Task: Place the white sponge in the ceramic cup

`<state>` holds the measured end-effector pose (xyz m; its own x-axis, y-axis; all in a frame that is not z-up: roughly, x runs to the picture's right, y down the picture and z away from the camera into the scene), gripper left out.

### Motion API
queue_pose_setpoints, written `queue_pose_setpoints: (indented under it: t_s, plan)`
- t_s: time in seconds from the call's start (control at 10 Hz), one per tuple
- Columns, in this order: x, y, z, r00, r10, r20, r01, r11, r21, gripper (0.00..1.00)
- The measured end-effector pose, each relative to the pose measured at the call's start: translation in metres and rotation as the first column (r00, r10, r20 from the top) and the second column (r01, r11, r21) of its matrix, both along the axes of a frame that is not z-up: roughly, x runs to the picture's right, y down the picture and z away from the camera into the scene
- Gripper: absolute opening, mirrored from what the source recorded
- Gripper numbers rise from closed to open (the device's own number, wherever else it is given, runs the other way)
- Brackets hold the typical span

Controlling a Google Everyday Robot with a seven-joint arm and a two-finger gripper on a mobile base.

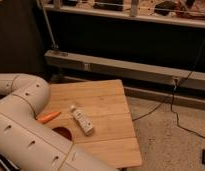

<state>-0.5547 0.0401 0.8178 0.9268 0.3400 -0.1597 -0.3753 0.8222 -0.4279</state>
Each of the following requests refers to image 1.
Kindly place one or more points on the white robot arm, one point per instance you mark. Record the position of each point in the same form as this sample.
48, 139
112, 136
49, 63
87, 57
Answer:
30, 144

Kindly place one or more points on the red ceramic cup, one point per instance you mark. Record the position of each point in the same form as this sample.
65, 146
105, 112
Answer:
64, 132

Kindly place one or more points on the grey metal diagonal pole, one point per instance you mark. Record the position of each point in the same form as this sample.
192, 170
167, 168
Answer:
54, 44

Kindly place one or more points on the orange carrot toy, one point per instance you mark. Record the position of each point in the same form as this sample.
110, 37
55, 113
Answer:
46, 118

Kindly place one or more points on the upper metal shelf rail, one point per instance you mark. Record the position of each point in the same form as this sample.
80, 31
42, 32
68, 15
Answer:
120, 15

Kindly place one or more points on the grey metal frame beam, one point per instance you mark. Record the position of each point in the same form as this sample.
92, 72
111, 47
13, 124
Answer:
132, 70

